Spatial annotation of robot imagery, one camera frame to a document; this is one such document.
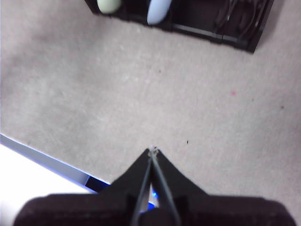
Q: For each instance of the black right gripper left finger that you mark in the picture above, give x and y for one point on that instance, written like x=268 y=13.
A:
x=89 y=209

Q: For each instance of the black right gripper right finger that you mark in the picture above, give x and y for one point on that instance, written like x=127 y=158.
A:
x=223 y=212

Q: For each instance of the green round plate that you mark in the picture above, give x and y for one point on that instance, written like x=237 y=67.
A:
x=108 y=5

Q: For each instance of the blue round plate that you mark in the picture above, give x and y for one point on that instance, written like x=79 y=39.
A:
x=157 y=11

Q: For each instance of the black plastic plate rack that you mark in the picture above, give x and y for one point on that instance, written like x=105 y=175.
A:
x=211 y=26

